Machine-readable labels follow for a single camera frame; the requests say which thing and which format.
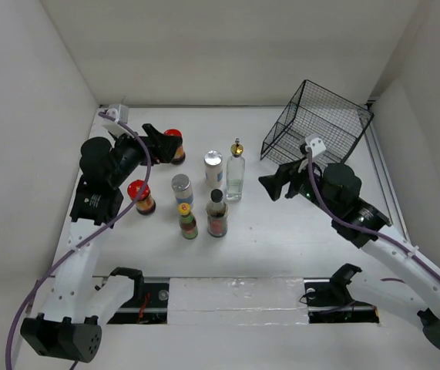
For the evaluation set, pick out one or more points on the yellow cap sauce bottle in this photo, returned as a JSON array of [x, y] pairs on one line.
[[187, 222]]

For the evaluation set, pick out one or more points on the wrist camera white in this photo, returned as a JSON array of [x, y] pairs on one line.
[[313, 145], [112, 116]]

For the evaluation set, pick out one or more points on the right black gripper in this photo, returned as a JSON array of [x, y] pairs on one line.
[[286, 173]]

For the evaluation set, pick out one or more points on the white shaker silver lid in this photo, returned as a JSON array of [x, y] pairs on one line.
[[213, 161]]

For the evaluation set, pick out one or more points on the right base mount rail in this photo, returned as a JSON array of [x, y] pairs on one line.
[[328, 300]]

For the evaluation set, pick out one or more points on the base mount rail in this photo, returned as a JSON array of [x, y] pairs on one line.
[[328, 300], [148, 305]]

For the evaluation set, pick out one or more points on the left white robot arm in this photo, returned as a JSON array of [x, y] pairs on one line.
[[69, 325]]

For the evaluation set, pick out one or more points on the black cap sauce bottle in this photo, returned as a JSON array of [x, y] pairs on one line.
[[217, 211]]

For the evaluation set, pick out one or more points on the red lid sauce jar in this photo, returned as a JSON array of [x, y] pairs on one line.
[[180, 155], [140, 192]]

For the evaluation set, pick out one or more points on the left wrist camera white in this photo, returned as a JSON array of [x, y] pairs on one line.
[[112, 116]]

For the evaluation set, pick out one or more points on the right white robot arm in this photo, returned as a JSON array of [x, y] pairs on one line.
[[413, 294]]

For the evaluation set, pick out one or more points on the left base mount rail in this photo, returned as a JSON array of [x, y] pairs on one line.
[[148, 305]]

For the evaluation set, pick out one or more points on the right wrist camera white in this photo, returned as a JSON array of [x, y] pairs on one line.
[[313, 145]]

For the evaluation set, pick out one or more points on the black wire basket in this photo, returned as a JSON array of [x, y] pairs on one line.
[[313, 109]]

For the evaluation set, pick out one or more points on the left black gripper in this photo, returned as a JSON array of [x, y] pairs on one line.
[[162, 147]]

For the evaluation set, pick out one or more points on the glass oil bottle gold spout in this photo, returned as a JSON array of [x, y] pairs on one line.
[[235, 171]]

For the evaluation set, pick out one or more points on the blue label shaker silver lid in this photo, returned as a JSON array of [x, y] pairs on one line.
[[182, 189]]

